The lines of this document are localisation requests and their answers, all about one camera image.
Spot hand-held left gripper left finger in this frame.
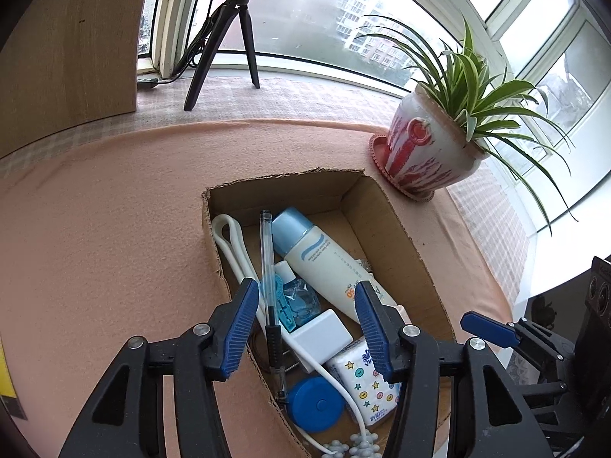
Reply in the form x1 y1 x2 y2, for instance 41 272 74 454
58 277 261 458

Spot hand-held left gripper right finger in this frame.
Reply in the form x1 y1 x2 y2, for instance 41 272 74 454
353 279 557 458

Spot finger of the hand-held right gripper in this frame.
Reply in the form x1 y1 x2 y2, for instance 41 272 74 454
459 310 579 385
518 377 590 444

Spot blue phone stand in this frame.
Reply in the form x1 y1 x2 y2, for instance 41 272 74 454
260 274 297 332

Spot white plug charger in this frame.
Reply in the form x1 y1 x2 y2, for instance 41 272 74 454
291 309 354 373

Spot eye drop bottle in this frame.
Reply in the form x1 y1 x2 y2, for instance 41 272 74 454
274 261 322 330

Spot white sunscreen bottle blue cap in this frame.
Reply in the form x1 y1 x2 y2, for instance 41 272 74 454
271 207 399 325

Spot black gel pen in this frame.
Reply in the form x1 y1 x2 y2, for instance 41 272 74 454
259 210 289 404

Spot white charger with cable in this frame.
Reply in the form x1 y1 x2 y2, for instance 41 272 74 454
211 214 383 458

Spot blue round tape measure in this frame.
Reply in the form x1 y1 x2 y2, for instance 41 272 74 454
285 376 345 432

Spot cardboard box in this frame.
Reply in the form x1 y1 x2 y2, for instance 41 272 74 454
200 168 456 458

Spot star-print tissue pack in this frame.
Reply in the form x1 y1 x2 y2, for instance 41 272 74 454
325 336 404 432

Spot red pot saucer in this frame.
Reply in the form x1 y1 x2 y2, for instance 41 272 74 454
369 134 436 201

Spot pink felt table cloth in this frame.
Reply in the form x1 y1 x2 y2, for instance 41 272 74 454
0 117 521 458

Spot red and white plant pot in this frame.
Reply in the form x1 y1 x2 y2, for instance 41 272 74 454
386 90 490 192

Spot checked sill cloth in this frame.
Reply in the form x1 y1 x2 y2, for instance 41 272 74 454
0 76 538 268

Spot yellow ruler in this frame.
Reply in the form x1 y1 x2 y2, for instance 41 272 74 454
0 339 27 421

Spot spider plant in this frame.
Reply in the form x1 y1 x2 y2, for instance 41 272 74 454
353 14 580 237

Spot black tripod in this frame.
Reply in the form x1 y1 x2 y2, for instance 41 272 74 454
184 0 261 111

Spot white framed window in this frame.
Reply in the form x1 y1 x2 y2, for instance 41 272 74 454
138 0 611 230

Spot wooden board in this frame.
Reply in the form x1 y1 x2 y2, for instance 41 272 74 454
0 0 158 158

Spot black power cable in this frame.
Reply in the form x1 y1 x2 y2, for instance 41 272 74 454
137 0 230 90

